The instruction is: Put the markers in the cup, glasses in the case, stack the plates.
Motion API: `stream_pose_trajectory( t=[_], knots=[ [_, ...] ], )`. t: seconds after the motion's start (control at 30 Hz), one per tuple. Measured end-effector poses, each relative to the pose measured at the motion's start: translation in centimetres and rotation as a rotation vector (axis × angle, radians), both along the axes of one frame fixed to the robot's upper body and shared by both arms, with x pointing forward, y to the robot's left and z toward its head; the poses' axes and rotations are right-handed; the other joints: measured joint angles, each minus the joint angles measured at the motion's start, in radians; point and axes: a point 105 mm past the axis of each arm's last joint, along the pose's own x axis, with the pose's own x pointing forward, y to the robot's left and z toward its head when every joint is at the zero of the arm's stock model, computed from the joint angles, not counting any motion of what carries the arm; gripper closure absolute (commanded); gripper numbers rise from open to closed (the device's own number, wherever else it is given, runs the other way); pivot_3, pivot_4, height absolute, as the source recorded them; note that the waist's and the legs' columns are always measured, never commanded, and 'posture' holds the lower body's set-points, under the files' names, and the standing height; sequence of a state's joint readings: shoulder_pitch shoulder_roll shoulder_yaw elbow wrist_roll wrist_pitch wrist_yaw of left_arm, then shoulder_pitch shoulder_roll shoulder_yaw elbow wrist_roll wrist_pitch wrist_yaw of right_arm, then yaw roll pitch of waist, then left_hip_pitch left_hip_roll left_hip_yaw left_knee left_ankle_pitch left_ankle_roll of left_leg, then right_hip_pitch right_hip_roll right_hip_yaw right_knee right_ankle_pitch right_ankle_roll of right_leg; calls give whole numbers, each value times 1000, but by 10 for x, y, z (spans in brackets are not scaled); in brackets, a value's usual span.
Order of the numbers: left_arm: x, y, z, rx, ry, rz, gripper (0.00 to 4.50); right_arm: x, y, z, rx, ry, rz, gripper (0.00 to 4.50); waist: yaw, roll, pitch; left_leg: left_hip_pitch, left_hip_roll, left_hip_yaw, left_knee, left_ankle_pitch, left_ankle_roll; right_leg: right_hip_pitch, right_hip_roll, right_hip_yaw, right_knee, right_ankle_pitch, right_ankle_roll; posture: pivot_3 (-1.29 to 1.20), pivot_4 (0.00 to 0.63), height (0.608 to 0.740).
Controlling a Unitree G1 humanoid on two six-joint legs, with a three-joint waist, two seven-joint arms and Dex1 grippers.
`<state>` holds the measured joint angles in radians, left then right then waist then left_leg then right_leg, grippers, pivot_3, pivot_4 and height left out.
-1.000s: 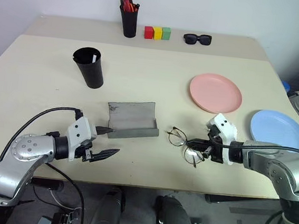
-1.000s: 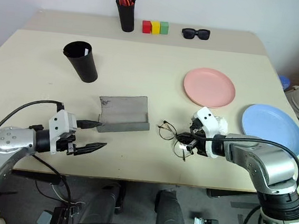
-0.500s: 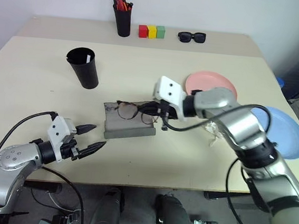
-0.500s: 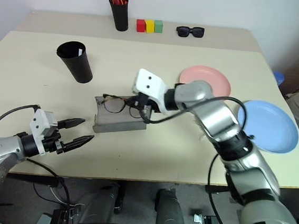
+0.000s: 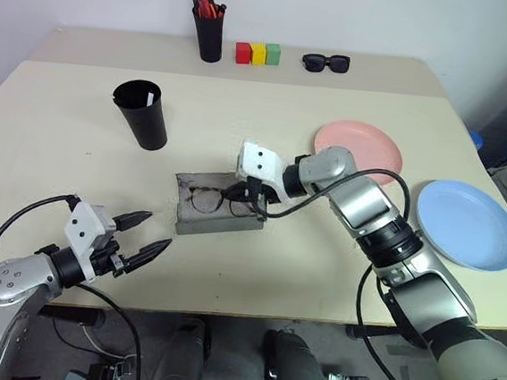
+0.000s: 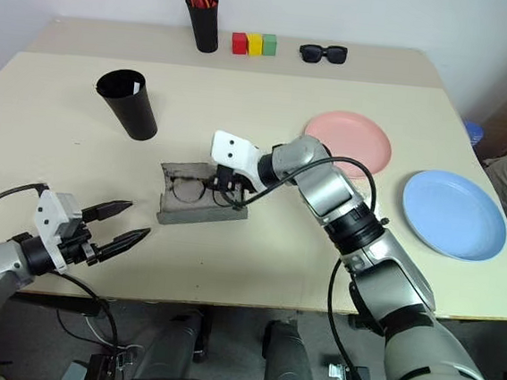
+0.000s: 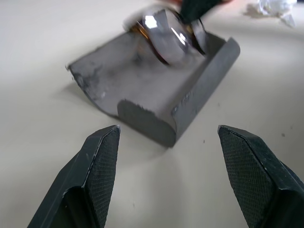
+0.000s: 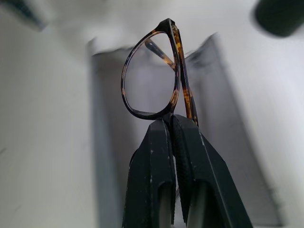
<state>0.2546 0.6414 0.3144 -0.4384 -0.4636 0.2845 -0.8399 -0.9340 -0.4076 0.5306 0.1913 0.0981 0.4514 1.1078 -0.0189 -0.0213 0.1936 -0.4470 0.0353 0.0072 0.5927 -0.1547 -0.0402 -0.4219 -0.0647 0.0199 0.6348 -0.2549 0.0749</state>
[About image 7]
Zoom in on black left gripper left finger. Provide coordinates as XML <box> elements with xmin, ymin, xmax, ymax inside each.
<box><xmin>26</xmin><ymin>124</ymin><xmax>121</xmax><ymax>228</ymax></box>

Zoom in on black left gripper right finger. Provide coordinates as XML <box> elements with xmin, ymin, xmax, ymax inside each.
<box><xmin>218</xmin><ymin>124</ymin><xmax>304</xmax><ymax>228</ymax></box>

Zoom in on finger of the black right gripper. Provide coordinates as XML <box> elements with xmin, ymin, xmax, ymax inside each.
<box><xmin>178</xmin><ymin>0</ymin><xmax>225</xmax><ymax>24</ymax></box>

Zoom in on brown-framed mirrored sunglasses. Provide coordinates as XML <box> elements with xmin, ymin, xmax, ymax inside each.
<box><xmin>122</xmin><ymin>7</ymin><xmax>208</xmax><ymax>67</ymax></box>

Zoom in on grey open glasses case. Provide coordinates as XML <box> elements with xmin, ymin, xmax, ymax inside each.
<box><xmin>66</xmin><ymin>30</ymin><xmax>241</xmax><ymax>148</ymax></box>

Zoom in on crumpled white paper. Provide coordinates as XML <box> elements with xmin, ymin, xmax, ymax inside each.
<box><xmin>247</xmin><ymin>0</ymin><xmax>297</xmax><ymax>28</ymax></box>

